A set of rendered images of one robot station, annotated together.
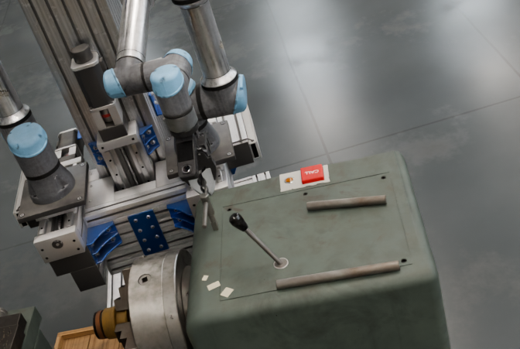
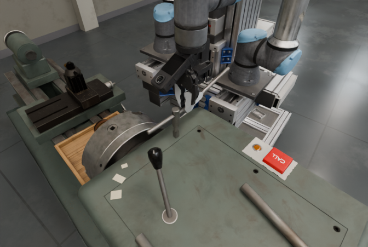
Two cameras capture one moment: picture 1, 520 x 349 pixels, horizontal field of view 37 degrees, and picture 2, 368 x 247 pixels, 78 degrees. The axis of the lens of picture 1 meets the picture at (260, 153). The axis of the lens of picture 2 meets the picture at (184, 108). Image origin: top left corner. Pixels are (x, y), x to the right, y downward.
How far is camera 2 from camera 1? 1.40 m
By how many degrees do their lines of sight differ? 29
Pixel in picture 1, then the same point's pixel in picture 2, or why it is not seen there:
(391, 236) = not seen: outside the picture
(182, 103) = (189, 14)
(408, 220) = not seen: outside the picture
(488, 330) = not seen: outside the picture
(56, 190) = (162, 47)
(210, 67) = (280, 28)
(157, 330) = (91, 163)
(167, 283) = (116, 143)
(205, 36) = not seen: outside the picture
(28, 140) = (161, 11)
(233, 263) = (149, 174)
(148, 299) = (101, 142)
